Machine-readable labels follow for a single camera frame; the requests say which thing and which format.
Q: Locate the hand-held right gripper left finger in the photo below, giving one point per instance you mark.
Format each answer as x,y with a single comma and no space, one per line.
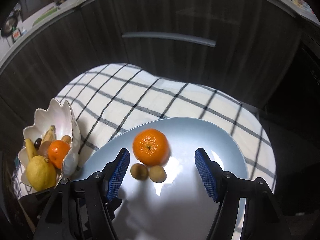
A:
117,175

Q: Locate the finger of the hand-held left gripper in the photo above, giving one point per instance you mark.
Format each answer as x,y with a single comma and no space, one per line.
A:
115,206

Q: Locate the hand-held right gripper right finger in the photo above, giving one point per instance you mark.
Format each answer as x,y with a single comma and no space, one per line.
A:
207,175

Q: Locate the brown longan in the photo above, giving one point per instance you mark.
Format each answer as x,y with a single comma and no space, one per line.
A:
138,171
157,174
66,139

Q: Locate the yellow lemon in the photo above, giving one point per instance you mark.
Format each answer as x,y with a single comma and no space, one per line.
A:
41,173

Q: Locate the orange mandarin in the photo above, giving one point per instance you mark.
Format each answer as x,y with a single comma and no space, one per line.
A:
150,146
58,153

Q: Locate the pale blue plate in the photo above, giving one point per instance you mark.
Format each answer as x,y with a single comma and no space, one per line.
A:
190,135

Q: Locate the small yellow banana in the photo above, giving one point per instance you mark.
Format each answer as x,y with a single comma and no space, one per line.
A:
48,135
30,148

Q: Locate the brown kiwi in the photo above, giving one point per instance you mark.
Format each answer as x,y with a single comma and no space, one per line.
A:
45,148

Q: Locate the dark purple plum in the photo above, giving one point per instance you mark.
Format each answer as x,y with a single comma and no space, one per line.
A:
38,143

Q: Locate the white flower-shaped bowl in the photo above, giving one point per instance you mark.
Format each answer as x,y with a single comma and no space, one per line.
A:
60,127

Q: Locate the white black checked cloth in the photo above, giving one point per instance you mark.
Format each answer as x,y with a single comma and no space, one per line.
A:
150,97

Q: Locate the red green box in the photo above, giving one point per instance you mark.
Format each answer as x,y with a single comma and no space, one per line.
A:
16,33

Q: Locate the green cutting board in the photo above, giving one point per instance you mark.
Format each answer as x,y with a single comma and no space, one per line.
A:
47,15

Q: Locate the black frying pan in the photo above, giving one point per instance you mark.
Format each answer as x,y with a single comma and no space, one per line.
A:
10,25

